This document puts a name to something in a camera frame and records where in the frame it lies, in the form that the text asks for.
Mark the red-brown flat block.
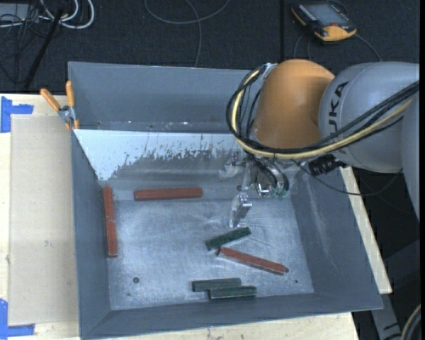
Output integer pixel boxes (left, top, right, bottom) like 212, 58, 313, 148
133, 187, 203, 202
102, 186, 119, 259
217, 246, 290, 276

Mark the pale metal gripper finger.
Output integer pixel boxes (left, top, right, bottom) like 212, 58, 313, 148
235, 200, 253, 228
229, 193, 244, 226

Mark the grey metal bin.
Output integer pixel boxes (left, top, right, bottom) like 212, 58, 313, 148
67, 61, 384, 339

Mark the dark green flat block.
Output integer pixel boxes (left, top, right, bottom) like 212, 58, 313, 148
208, 285, 258, 301
205, 226, 252, 251
192, 277, 242, 293

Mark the pale wood flat board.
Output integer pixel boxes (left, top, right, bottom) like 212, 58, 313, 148
7, 114, 80, 327

